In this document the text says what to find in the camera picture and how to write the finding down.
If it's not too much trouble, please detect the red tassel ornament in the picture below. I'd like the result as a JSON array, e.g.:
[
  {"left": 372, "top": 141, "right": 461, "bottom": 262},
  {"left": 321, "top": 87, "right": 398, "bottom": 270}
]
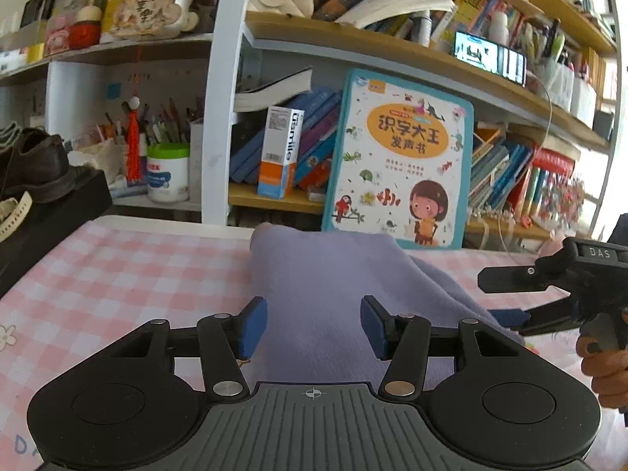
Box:
[{"left": 126, "top": 95, "right": 142, "bottom": 183}]

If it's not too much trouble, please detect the pink checked table cloth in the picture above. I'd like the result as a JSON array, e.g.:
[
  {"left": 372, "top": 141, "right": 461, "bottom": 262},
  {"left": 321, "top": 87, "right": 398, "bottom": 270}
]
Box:
[{"left": 0, "top": 215, "right": 628, "bottom": 471}]

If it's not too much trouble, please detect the pink and purple sweater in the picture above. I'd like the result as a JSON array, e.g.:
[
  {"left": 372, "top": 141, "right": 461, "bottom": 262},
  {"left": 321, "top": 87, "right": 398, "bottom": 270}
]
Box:
[{"left": 245, "top": 223, "right": 497, "bottom": 386}]

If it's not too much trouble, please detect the black leather shoe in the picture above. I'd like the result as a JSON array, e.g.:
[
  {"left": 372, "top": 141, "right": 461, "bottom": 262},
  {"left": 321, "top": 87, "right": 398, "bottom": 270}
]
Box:
[{"left": 1, "top": 128, "right": 77, "bottom": 204}]

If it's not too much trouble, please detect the white wooden shelf unit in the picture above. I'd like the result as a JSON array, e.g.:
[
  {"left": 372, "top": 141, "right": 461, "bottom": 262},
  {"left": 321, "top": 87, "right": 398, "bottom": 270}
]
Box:
[{"left": 0, "top": 0, "right": 625, "bottom": 243}]

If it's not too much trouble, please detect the person's right hand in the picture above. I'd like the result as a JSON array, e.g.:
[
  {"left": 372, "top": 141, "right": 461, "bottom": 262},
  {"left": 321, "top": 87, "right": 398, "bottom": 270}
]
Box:
[{"left": 576, "top": 314, "right": 627, "bottom": 409}]

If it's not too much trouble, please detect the row of colourful books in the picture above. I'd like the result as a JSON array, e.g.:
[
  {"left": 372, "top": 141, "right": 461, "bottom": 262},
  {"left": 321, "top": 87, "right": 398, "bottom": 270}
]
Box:
[{"left": 467, "top": 126, "right": 535, "bottom": 210}]

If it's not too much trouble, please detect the smartphone on shelf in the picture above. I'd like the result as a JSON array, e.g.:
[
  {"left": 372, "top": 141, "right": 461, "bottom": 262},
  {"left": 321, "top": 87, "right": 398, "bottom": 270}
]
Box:
[{"left": 453, "top": 31, "right": 527, "bottom": 86}]

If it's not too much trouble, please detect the blue books stack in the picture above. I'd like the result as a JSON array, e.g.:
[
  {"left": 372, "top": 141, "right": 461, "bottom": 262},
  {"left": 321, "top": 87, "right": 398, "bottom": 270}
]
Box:
[{"left": 229, "top": 86, "right": 342, "bottom": 184}]

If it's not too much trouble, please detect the red book set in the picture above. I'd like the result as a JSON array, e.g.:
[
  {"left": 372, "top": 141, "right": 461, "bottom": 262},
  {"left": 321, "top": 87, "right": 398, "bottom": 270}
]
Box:
[{"left": 504, "top": 145, "right": 577, "bottom": 228}]

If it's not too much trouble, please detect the white green lidded can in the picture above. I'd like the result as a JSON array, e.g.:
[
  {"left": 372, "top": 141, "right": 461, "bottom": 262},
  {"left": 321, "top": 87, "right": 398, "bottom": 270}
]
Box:
[{"left": 146, "top": 142, "right": 190, "bottom": 204}]

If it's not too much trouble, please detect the children's sound book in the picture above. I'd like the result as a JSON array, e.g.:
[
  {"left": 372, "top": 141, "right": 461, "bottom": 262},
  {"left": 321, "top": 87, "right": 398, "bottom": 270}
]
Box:
[{"left": 321, "top": 68, "right": 474, "bottom": 249}]

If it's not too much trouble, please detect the usmile white orange box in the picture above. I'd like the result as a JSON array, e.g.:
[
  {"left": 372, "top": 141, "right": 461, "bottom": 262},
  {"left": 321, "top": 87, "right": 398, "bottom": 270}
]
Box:
[{"left": 257, "top": 106, "right": 305, "bottom": 200}]

